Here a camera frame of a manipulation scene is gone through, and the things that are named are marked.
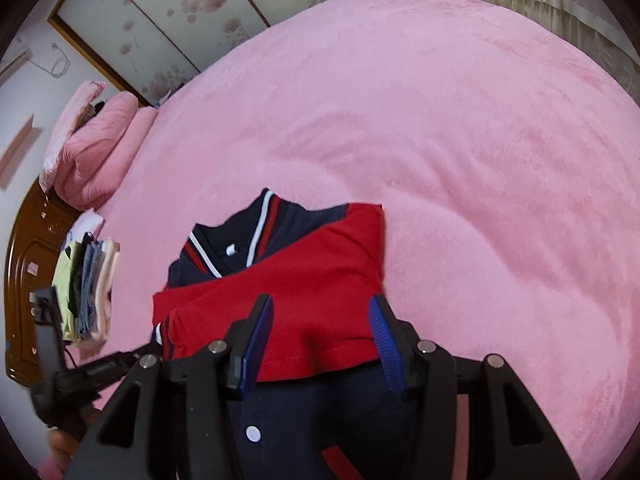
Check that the floral sliding door wardrobe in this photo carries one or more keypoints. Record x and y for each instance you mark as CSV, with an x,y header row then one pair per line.
x,y
175,10

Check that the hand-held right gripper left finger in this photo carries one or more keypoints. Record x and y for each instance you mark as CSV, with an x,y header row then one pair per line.
x,y
257,332

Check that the brown wooden headboard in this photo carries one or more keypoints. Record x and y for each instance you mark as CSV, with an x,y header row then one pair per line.
x,y
27,260

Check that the stack of folded clothes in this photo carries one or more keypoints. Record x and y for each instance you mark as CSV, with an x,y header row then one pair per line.
x,y
90,290

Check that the red and navy jacket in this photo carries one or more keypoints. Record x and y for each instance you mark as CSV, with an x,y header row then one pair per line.
x,y
300,285

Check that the pink wall frame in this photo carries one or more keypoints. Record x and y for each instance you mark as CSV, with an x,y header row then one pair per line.
x,y
17,142

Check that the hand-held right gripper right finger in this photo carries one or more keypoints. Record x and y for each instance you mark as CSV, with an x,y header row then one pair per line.
x,y
385,340

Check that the white air conditioner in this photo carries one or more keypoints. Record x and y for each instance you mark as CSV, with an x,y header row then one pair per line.
x,y
12,62

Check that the pink bed blanket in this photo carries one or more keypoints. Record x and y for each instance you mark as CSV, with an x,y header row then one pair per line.
x,y
450,135

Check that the cream curtain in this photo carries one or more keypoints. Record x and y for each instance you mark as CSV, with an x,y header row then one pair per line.
x,y
550,5

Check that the person's left forearm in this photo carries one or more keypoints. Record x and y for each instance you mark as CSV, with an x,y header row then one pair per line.
x,y
50,472

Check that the pink lace pillow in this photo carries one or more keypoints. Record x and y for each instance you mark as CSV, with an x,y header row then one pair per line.
x,y
60,145

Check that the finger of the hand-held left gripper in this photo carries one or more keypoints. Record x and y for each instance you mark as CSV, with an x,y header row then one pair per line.
x,y
110,367

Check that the person's left hand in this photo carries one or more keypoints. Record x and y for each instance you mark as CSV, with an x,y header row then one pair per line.
x,y
62,447

